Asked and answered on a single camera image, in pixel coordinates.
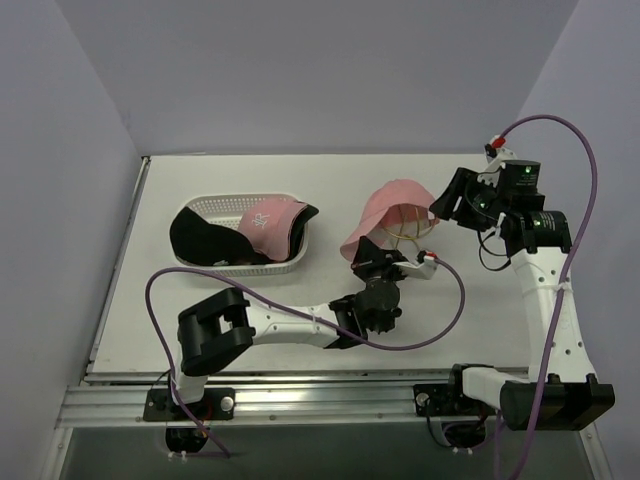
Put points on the plain pink baseball cap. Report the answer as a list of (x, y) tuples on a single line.
[(392, 193)]

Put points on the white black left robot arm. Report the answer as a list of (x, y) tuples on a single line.
[(214, 332)]

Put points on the white perforated plastic basket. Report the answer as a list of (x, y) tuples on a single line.
[(227, 210)]

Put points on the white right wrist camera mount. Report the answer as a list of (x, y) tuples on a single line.
[(497, 154)]

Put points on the gold wire hat stand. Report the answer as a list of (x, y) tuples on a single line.
[(408, 224)]

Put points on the aluminium mounting rail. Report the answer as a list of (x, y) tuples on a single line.
[(260, 400)]

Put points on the pink cap with white logo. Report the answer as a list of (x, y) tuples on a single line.
[(268, 226)]

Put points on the black baseball cap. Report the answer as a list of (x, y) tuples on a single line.
[(198, 242)]

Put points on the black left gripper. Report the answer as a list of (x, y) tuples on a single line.
[(373, 261)]

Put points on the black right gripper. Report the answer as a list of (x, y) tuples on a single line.
[(461, 195)]

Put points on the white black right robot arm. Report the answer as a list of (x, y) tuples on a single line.
[(562, 391)]

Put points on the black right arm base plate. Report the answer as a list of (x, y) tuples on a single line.
[(440, 400)]

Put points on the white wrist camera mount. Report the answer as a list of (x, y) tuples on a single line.
[(497, 154), (422, 267)]

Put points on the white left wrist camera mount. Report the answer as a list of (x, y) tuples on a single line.
[(422, 267)]

